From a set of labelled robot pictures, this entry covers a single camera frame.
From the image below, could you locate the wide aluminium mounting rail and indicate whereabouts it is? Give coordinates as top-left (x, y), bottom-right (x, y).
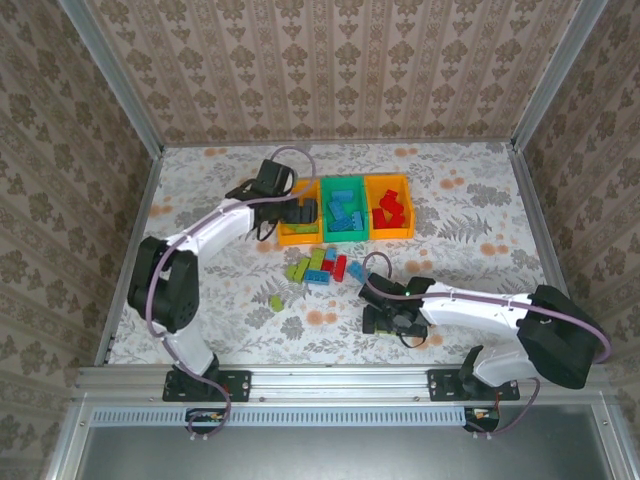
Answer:
top-left (74, 365), bottom-right (612, 404)

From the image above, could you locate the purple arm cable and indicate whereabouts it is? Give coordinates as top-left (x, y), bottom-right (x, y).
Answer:
top-left (362, 252), bottom-right (612, 441)
top-left (147, 144), bottom-right (319, 444)

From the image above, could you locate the floral patterned table cover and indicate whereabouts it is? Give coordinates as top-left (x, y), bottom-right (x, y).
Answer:
top-left (107, 141), bottom-right (576, 366)

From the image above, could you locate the grey metal panel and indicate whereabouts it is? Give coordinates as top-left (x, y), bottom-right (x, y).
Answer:
top-left (74, 424), bottom-right (626, 480)

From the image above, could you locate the black electronics box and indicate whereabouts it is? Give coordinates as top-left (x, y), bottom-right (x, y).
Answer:
top-left (463, 405), bottom-right (501, 434)
top-left (185, 407), bottom-right (226, 435)

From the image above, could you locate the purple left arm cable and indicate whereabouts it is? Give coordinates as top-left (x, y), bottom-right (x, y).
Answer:
top-left (147, 144), bottom-right (319, 444)

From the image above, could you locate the green plastic bin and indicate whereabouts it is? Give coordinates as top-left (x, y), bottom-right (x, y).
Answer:
top-left (319, 174), bottom-right (371, 245)

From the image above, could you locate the aluminium frame post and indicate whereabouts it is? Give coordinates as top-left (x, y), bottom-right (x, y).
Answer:
top-left (509, 0), bottom-right (612, 149)
top-left (57, 0), bottom-right (166, 154)

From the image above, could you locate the yellow plastic bin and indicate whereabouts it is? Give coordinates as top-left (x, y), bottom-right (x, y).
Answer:
top-left (363, 172), bottom-right (417, 242)
top-left (276, 178), bottom-right (324, 247)

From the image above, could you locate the aluminium frame rail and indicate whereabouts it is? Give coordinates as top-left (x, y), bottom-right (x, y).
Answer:
top-left (507, 142), bottom-right (612, 396)
top-left (94, 147), bottom-right (166, 369)
top-left (162, 141), bottom-right (516, 150)
top-left (42, 394), bottom-right (94, 480)
top-left (592, 399), bottom-right (640, 480)

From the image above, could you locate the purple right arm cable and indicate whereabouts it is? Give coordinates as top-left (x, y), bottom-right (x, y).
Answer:
top-left (362, 252), bottom-right (612, 441)

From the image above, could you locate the grey slotted cable duct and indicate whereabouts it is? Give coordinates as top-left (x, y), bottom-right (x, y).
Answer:
top-left (91, 405), bottom-right (471, 427)

